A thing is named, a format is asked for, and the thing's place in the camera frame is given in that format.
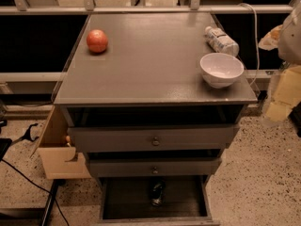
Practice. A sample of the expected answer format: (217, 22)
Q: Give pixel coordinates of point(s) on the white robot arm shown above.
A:
(287, 39)

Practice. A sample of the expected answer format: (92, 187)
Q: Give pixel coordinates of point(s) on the clear plastic water bottle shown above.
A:
(221, 42)

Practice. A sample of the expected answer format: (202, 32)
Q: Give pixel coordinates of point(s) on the black clamp tool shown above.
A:
(26, 135)

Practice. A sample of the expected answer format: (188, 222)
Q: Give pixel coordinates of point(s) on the grey top drawer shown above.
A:
(108, 140)

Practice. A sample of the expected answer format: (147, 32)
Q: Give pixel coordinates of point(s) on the light wooden side box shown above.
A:
(59, 157)

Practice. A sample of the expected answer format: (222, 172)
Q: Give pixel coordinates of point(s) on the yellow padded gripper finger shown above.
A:
(286, 95)

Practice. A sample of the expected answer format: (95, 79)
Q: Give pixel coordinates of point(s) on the grey bottom drawer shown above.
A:
(127, 202)

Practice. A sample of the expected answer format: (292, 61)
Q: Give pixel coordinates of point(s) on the grey middle drawer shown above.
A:
(154, 167)

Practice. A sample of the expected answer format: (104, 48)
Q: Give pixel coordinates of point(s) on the grey drawer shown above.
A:
(108, 140)
(154, 167)
(127, 202)

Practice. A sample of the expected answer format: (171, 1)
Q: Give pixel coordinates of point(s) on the grey wooden drawer cabinet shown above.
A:
(148, 77)

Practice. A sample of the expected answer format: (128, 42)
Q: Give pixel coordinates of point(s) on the black floor stand bar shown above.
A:
(50, 201)

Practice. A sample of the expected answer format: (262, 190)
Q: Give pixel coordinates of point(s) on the white ceramic bowl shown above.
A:
(220, 70)

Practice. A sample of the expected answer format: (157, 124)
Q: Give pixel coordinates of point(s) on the orange round fruit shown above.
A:
(97, 41)

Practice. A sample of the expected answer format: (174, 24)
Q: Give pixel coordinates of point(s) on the metal frame rail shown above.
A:
(215, 9)

